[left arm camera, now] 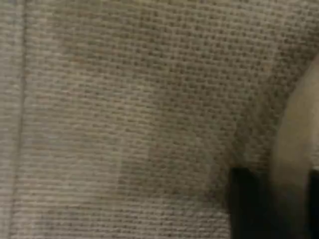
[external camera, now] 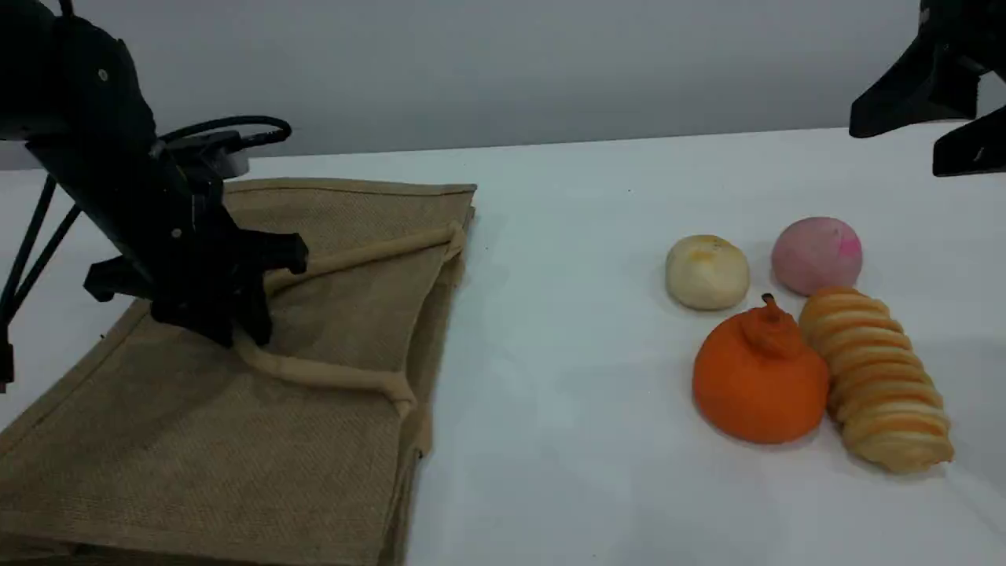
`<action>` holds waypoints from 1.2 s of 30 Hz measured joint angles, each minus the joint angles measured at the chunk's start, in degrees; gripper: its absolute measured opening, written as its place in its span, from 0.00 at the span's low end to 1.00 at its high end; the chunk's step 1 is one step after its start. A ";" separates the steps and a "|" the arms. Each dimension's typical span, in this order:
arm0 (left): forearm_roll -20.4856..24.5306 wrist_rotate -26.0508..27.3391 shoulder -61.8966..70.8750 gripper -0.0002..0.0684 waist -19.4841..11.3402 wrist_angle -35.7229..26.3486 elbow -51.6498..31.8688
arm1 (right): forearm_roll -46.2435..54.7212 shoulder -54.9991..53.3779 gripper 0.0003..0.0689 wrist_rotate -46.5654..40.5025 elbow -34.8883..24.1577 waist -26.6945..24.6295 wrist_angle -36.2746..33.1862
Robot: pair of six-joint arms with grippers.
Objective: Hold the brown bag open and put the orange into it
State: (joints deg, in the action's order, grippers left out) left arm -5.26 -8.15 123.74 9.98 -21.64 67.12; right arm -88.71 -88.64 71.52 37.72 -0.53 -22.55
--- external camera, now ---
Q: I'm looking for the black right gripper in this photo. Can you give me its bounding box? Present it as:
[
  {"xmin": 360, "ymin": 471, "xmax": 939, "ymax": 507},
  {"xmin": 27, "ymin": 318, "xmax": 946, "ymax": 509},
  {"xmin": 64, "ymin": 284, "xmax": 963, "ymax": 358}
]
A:
[{"xmin": 849, "ymin": 0, "xmax": 1006, "ymax": 178}]

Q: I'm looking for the brown jute bag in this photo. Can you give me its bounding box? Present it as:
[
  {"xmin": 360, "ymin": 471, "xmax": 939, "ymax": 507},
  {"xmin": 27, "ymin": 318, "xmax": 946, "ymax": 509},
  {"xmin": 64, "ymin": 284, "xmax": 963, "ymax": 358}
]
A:
[{"xmin": 0, "ymin": 177, "xmax": 478, "ymax": 566}]

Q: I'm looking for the thin black cable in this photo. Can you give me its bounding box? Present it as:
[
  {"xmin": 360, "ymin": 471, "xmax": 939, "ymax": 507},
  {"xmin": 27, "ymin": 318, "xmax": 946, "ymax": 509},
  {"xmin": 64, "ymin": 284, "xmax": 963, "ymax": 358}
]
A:
[
  {"xmin": 0, "ymin": 206, "xmax": 82, "ymax": 394},
  {"xmin": 0, "ymin": 177, "xmax": 57, "ymax": 311}
]

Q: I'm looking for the golden spiral bread roll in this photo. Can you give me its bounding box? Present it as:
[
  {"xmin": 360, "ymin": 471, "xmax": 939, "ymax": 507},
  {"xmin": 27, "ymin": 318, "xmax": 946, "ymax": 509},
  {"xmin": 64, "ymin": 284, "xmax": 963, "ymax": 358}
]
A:
[{"xmin": 799, "ymin": 288, "xmax": 955, "ymax": 475}]

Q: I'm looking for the orange toy fruit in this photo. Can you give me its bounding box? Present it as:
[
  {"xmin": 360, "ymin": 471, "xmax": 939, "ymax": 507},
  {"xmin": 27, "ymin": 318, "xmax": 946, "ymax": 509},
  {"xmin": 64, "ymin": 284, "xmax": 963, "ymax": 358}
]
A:
[{"xmin": 692, "ymin": 294, "xmax": 831, "ymax": 446}]

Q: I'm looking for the cream round bun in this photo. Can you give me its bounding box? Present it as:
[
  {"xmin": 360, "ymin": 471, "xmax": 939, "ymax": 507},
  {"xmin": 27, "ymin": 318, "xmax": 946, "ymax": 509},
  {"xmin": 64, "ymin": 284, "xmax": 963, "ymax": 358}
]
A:
[{"xmin": 665, "ymin": 234, "xmax": 751, "ymax": 312}]

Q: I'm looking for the thick black camera cable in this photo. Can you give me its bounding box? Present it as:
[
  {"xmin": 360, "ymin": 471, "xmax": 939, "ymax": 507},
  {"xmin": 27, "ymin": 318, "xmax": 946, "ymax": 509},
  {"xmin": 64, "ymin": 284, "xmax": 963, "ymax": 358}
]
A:
[{"xmin": 157, "ymin": 116, "xmax": 293, "ymax": 150}]

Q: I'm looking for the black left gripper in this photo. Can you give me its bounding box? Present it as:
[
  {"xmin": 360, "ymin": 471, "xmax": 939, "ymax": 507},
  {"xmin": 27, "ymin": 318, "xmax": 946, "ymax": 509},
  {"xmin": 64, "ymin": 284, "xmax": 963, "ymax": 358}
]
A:
[{"xmin": 28, "ymin": 135, "xmax": 309, "ymax": 348}]

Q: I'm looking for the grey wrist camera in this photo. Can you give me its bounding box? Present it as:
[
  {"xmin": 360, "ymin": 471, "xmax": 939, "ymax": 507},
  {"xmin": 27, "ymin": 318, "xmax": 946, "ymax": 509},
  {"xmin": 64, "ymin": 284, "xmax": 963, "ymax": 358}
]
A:
[{"xmin": 161, "ymin": 130, "xmax": 251, "ymax": 180}]

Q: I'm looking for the pink round bun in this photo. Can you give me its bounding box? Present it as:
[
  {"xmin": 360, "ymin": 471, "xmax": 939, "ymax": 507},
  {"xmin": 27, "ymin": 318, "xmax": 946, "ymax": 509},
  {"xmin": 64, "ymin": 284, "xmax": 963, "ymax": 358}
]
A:
[{"xmin": 771, "ymin": 218, "xmax": 864, "ymax": 298}]

